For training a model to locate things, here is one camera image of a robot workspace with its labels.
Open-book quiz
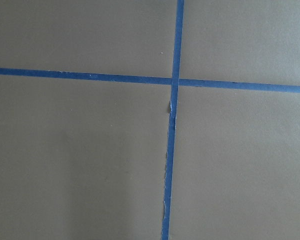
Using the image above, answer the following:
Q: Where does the blue tape horizontal strip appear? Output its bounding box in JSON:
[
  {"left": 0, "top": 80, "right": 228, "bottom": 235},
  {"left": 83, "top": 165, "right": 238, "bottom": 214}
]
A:
[{"left": 0, "top": 67, "right": 300, "bottom": 94}]

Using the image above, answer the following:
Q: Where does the brown paper table cover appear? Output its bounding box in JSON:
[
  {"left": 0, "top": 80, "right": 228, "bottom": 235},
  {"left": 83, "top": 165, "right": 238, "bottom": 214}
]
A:
[{"left": 0, "top": 0, "right": 300, "bottom": 240}]

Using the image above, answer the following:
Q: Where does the blue tape vertical strip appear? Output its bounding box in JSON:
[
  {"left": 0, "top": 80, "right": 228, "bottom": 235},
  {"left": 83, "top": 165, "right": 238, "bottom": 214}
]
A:
[{"left": 161, "top": 0, "right": 185, "bottom": 240}]

